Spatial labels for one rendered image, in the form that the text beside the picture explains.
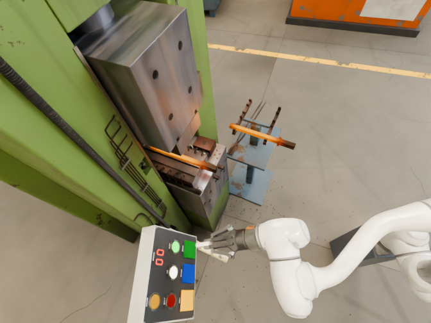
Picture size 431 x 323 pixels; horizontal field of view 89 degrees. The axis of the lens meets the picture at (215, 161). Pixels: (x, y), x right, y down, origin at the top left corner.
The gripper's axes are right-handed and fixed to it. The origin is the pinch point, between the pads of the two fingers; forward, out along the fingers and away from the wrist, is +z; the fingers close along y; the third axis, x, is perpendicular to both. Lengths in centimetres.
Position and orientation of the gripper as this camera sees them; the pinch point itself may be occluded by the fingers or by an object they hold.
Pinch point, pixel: (204, 244)
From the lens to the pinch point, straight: 98.1
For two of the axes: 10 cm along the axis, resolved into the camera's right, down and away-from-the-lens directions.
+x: -5.5, -4.2, -7.2
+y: -0.1, -8.6, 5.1
